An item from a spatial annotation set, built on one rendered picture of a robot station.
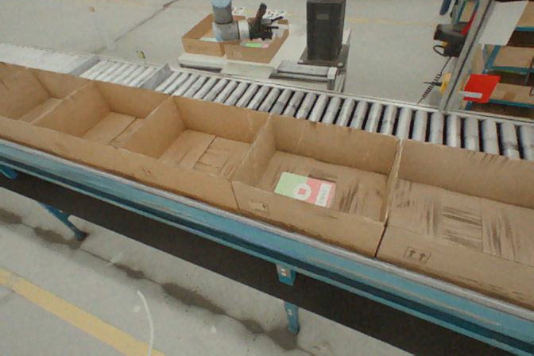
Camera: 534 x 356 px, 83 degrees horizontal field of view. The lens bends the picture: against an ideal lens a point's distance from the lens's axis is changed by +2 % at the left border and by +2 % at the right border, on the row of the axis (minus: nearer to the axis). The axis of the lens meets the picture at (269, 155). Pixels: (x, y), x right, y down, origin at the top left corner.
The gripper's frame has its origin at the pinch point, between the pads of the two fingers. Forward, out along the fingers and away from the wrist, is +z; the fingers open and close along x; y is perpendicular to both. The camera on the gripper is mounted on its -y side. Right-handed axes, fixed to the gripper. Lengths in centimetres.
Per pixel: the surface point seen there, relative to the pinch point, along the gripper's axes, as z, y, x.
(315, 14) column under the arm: 15.5, -0.6, -2.9
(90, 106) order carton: -91, 13, 36
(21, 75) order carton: -123, 8, 12
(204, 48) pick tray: -45, 24, -35
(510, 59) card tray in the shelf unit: 106, 18, 32
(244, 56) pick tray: -21.8, 24.2, -18.4
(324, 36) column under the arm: 20.6, 10.5, -0.9
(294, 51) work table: 9.3, 25.7, -20.5
